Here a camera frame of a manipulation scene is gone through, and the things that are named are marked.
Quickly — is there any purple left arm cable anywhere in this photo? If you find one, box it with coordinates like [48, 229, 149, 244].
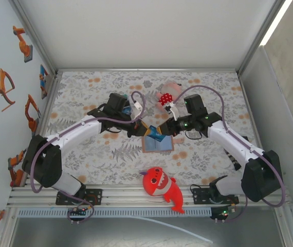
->
[30, 90, 147, 206]

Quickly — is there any short purple cable loop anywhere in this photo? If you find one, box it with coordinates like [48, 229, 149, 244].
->
[67, 198, 96, 225]
[214, 202, 249, 223]

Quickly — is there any white light strip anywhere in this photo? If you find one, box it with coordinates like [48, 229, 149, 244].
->
[259, 0, 293, 47]

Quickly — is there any clear acrylic card stand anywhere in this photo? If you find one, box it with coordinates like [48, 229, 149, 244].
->
[121, 94, 135, 116]

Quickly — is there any pink doll with polka-dot dress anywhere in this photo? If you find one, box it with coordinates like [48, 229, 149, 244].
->
[156, 81, 184, 111]

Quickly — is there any black and white striped sock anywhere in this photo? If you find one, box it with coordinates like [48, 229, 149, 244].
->
[225, 151, 241, 171]

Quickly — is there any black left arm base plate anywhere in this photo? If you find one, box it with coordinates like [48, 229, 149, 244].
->
[56, 188, 103, 206]

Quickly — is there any thin black wire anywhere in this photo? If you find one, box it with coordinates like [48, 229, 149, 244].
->
[102, 126, 122, 135]
[185, 130, 204, 141]

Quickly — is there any blue orange conveyor wall sticker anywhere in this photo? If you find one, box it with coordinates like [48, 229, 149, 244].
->
[39, 64, 50, 100]

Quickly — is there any thin white tube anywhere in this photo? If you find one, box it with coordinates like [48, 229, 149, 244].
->
[133, 216, 214, 244]

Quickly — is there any circuit board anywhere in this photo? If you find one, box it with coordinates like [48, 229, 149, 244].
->
[210, 204, 236, 222]
[68, 206, 88, 217]

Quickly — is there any left circuit board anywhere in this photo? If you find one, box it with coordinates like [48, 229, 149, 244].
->
[68, 206, 88, 217]

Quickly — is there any red shark plush toy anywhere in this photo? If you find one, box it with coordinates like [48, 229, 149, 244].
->
[139, 166, 186, 214]

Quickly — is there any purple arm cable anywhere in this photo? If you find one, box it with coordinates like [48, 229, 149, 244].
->
[173, 85, 286, 208]
[30, 90, 147, 206]

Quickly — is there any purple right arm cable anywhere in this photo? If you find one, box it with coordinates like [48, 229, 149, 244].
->
[173, 85, 286, 208]

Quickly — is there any aluminium frame bar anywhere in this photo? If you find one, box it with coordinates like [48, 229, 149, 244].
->
[56, 67, 240, 74]

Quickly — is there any right circuit board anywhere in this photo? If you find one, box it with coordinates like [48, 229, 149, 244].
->
[210, 204, 236, 222]

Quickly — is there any white slotted cable duct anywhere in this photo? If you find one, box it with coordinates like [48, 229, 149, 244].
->
[17, 207, 212, 217]

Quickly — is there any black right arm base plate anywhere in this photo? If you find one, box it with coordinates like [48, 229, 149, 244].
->
[192, 186, 240, 205]

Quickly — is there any aluminium mounting rail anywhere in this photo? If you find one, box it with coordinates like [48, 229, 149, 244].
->
[6, 184, 293, 208]

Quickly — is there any aluminium frame post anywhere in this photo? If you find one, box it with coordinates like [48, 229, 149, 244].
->
[9, 0, 60, 75]
[236, 0, 287, 75]

